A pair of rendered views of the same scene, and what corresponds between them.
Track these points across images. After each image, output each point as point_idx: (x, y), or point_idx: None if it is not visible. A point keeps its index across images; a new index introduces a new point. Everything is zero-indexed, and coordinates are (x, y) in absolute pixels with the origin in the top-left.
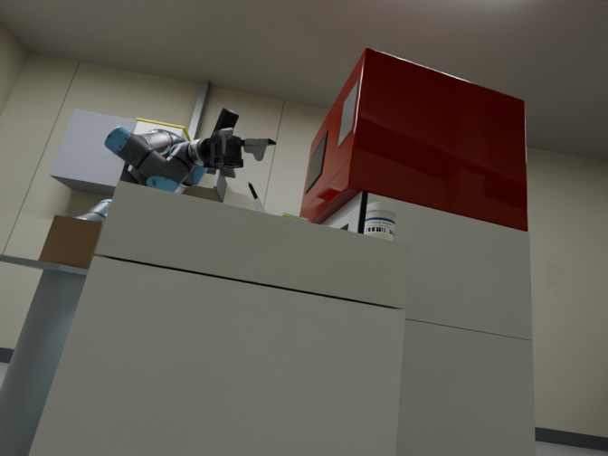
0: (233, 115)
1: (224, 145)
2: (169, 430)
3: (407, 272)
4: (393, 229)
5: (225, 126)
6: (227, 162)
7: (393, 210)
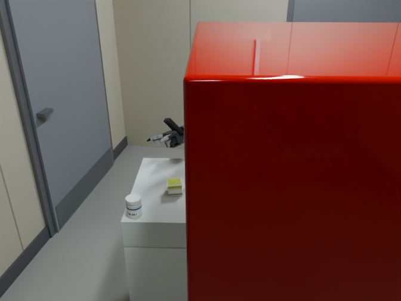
0: (166, 122)
1: (154, 143)
2: None
3: (122, 233)
4: (127, 211)
5: (169, 126)
6: (167, 146)
7: (126, 202)
